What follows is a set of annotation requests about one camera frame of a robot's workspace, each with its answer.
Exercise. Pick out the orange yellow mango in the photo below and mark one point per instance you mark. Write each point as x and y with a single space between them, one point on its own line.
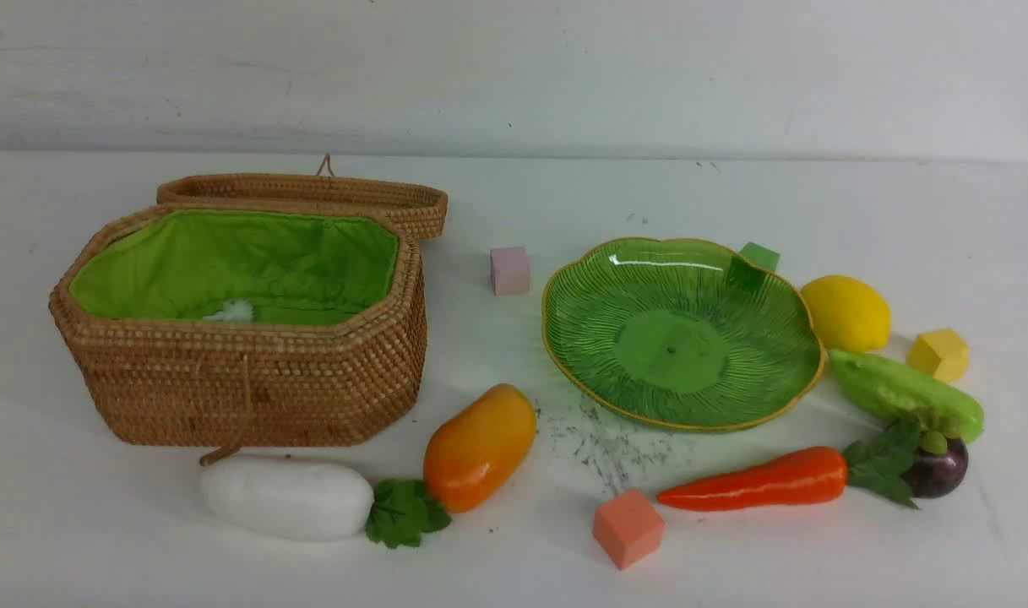
473 454

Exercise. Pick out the white radish with green leaves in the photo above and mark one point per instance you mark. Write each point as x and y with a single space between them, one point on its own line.
319 501

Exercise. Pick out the yellow lemon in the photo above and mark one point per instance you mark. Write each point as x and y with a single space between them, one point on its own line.
847 314

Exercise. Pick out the orange carrot with green leaves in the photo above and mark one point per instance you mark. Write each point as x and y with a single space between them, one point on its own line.
810 476

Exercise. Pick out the green bitter gourd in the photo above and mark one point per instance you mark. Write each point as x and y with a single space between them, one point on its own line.
890 391

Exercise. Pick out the dark purple mangosteen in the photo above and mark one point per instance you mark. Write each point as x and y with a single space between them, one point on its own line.
941 457

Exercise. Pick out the pink foam cube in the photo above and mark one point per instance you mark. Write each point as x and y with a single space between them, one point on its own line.
510 271

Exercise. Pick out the woven wicker basket lid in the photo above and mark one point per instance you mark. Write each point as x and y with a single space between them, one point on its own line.
420 211

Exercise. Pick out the green glass leaf plate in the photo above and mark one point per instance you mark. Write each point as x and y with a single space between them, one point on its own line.
684 335

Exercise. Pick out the woven wicker basket green lining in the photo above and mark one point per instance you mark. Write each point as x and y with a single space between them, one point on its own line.
233 328

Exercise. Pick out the orange foam cube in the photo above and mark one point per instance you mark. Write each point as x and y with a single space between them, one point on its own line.
628 528

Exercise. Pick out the green foam cube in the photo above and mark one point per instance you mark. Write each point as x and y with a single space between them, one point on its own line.
763 257

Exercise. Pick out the yellow foam block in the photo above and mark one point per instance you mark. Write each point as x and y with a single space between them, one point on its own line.
941 354

